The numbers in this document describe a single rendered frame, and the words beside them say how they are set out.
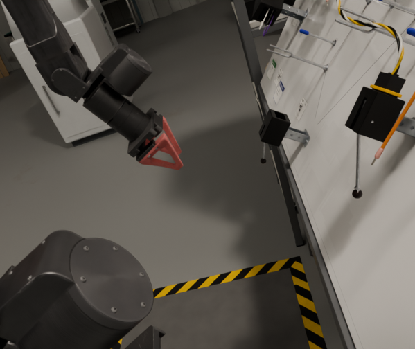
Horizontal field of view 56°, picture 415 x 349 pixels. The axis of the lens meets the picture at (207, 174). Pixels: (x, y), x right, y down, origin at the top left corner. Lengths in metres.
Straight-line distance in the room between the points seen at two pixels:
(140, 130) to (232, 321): 1.21
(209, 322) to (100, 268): 1.58
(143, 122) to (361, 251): 0.41
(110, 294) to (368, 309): 0.42
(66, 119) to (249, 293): 2.68
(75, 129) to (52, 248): 3.77
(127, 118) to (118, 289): 0.49
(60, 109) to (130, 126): 3.25
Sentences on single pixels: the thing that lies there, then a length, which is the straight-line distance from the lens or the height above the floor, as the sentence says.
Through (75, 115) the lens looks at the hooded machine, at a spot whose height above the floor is 0.31.
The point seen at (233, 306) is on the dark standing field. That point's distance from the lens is 1.82.
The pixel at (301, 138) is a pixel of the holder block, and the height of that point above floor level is 0.94.
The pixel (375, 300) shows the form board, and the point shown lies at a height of 0.92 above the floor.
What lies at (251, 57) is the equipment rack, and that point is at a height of 0.95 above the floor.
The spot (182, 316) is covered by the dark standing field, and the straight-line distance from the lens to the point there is 1.88.
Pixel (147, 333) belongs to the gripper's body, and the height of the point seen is 1.13.
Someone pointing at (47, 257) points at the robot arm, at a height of 1.27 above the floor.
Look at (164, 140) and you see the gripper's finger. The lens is 0.69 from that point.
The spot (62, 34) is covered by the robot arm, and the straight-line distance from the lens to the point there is 0.68.
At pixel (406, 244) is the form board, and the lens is 0.55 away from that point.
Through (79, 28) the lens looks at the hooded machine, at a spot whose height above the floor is 1.00.
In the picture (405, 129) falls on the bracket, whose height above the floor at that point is 1.09.
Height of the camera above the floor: 1.38
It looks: 31 degrees down
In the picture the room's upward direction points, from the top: 21 degrees counter-clockwise
